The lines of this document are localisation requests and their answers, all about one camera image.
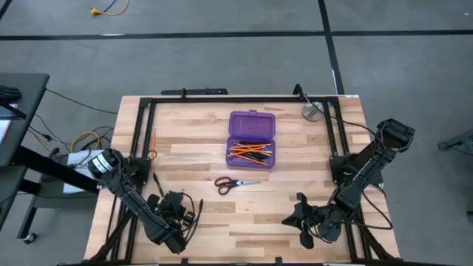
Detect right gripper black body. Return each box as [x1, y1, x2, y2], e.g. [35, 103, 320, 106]
[308, 204, 345, 244]

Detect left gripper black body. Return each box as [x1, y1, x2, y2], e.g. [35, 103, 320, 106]
[159, 191, 187, 225]

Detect purple translucent supply box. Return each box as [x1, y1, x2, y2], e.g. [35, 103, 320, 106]
[225, 109, 276, 170]

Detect red and black scissors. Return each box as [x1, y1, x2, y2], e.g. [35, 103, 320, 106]
[214, 176, 262, 196]

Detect white paper sheet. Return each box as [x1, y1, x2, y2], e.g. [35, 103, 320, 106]
[63, 149, 106, 194]

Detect cylinder weight on disc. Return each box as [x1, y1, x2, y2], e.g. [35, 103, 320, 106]
[302, 102, 326, 123]

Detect black mounting bar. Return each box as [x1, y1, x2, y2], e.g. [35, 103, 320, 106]
[161, 87, 229, 96]

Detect black desk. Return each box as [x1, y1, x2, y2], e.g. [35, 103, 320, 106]
[0, 72, 101, 241]

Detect grey stand leg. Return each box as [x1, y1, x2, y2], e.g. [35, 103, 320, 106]
[438, 128, 473, 162]

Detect black object on desk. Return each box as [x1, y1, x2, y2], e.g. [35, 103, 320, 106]
[0, 85, 22, 107]

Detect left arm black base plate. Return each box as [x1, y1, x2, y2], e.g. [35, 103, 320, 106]
[96, 157, 152, 188]

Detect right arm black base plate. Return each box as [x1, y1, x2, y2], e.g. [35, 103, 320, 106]
[329, 154, 384, 186]

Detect yellow cable loop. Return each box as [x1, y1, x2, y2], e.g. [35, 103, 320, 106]
[69, 131, 101, 153]

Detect black aluminium table frame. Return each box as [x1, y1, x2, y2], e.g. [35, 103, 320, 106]
[88, 95, 398, 266]

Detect black floor cable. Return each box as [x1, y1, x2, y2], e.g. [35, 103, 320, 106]
[46, 88, 119, 115]

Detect yellow cable with plug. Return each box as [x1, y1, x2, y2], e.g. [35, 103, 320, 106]
[89, 0, 130, 17]

